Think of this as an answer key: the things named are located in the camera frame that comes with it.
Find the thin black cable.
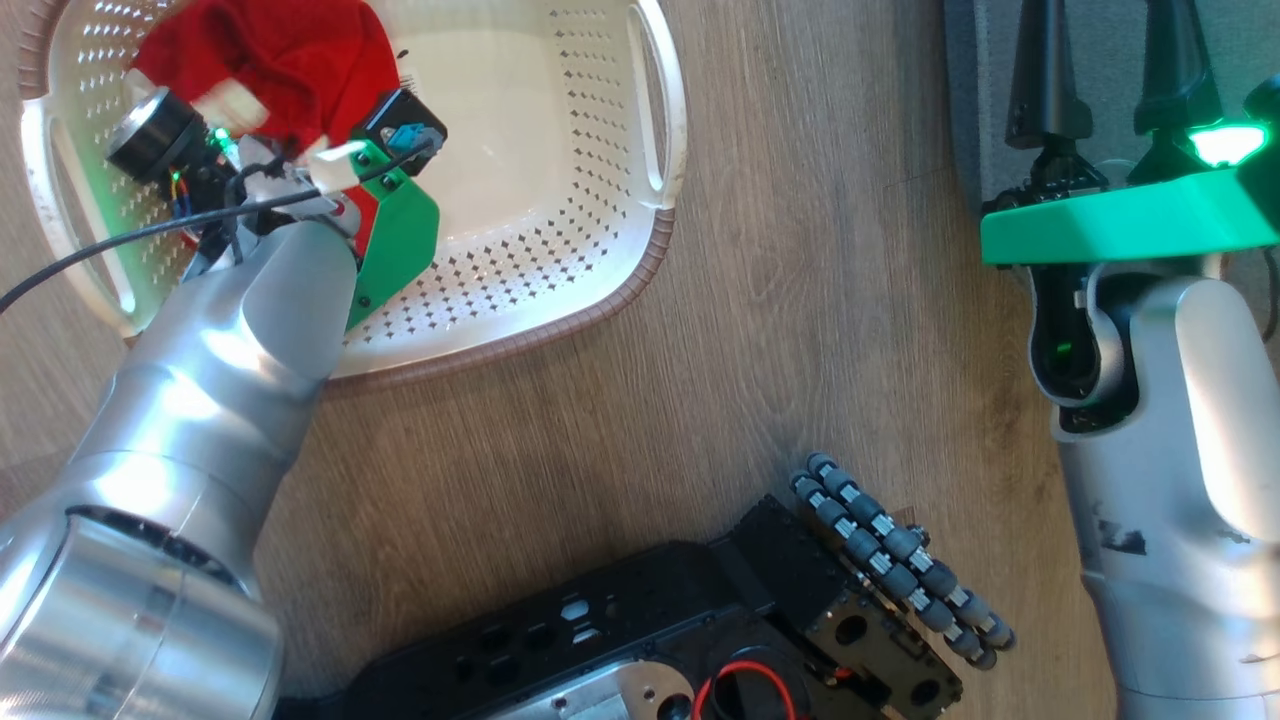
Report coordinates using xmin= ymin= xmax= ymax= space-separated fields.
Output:
xmin=0 ymin=140 xmax=441 ymax=313

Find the red and white garment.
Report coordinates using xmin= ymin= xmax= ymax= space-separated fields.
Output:
xmin=128 ymin=0 xmax=403 ymax=161

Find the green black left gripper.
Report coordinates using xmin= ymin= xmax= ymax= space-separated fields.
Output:
xmin=345 ymin=87 xmax=449 ymax=332

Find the red wire loop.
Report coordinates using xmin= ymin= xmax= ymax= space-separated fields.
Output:
xmin=690 ymin=659 xmax=798 ymax=720

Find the grey roller mecanum wheel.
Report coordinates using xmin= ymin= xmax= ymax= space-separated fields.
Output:
xmin=788 ymin=451 xmax=1018 ymax=672

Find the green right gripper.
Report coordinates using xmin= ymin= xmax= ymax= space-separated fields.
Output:
xmin=979 ymin=0 xmax=1280 ymax=267

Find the white perforated laundry basket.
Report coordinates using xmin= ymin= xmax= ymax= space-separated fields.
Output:
xmin=18 ymin=0 xmax=689 ymax=389

